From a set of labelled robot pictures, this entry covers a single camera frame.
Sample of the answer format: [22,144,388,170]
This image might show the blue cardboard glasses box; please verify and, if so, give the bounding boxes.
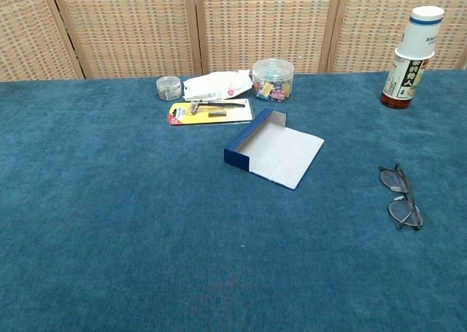
[223,107,325,191]

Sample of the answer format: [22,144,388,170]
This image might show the black-framed eyeglasses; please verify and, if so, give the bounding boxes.
[377,163,425,232]

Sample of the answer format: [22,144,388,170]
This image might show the yellow razor blister pack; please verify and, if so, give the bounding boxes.
[168,98,255,127]

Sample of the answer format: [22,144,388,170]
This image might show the white wet wipes pack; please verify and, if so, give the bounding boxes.
[182,69,253,101]

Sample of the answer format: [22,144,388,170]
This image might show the clear jar of binder clips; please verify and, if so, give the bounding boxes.
[252,58,295,102]

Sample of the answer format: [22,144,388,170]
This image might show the small clear pin jar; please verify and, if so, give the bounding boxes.
[155,75,182,101]

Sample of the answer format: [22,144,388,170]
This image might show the blue carpet table cover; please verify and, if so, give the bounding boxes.
[0,69,467,332]

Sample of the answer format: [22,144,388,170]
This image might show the woven bamboo folding screen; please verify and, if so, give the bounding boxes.
[0,0,467,82]

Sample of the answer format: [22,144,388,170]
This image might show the brown tea bottle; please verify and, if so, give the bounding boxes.
[379,47,428,110]

